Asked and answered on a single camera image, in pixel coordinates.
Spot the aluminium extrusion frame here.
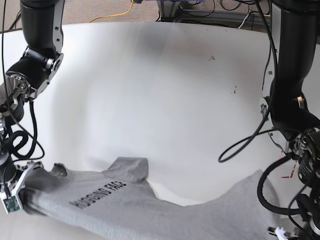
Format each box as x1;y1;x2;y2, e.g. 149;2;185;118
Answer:
156;0;263;28

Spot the grey t-shirt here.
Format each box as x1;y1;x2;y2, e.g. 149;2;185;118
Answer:
20;157;279;240

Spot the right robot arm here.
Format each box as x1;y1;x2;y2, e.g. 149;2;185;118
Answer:
0;0;65;203

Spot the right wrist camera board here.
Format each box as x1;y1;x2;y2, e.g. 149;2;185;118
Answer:
2;196;21;214

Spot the red tape rectangle marking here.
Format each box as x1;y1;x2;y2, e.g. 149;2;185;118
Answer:
280;158;297;179

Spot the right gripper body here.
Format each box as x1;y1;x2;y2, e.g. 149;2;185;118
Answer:
0;154;44;200

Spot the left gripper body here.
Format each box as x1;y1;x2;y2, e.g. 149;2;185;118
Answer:
267;219;320;240

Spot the white cable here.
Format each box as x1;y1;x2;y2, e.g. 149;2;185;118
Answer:
237;13;251;30

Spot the yellow cable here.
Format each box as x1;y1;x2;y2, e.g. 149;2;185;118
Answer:
89;1;133;23

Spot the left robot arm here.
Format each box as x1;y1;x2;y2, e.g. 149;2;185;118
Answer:
257;0;320;240

